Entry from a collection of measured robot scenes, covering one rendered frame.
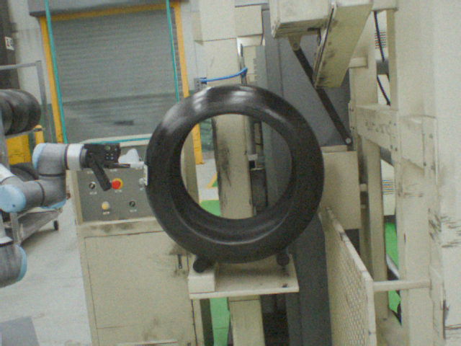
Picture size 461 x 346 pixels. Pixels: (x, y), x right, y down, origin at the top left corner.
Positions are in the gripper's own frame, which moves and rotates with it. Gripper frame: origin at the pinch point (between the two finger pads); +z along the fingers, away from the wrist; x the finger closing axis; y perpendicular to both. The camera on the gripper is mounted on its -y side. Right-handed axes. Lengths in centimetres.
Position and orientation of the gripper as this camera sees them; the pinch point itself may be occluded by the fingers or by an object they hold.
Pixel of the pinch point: (142, 165)
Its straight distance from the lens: 195.3
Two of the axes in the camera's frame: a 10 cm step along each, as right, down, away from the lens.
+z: 10.0, 0.3, -0.4
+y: 0.3, -9.9, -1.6
